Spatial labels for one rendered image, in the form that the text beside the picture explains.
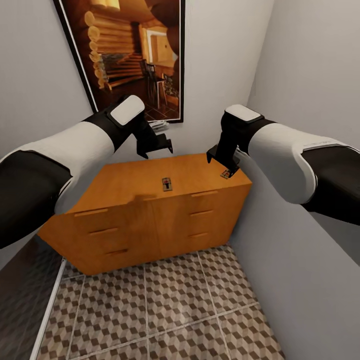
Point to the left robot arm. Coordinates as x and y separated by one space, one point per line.
49 176

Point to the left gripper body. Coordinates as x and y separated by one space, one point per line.
152 143

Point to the mousetrap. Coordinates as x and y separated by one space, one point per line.
167 185
226 174

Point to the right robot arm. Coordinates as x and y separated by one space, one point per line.
319 173

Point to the door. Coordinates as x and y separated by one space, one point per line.
26 284

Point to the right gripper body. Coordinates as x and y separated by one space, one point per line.
225 157

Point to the shower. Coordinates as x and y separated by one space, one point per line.
47 313

